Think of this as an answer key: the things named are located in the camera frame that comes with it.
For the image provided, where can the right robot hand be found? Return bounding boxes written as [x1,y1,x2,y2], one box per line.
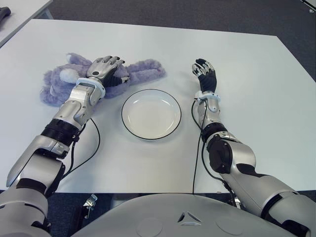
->
[190,58,218,94]

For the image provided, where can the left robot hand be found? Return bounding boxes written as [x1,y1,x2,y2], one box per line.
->
[85,55,131,88]

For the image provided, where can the purple plush doll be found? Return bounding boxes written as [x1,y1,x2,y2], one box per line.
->
[39,52,167,107]

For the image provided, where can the white plate black rim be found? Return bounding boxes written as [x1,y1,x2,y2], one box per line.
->
[121,88,183,142]

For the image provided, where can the white side table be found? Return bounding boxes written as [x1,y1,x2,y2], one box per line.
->
[0,0,55,49]

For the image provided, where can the black object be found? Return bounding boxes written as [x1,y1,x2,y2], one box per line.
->
[0,6,12,31]

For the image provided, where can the white corner table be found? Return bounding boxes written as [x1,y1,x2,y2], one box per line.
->
[300,0,316,12]

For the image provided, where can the metal table clamp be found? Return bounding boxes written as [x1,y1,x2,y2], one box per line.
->
[82,194,98,219]

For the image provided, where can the silver robot torso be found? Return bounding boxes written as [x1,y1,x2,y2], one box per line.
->
[71,194,312,237]

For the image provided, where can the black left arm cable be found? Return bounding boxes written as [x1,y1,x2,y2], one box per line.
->
[61,118,101,179]

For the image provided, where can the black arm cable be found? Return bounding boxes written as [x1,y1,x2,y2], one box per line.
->
[191,100,207,195]
[61,118,101,179]

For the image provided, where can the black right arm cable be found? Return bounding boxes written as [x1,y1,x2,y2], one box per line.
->
[191,100,207,195]

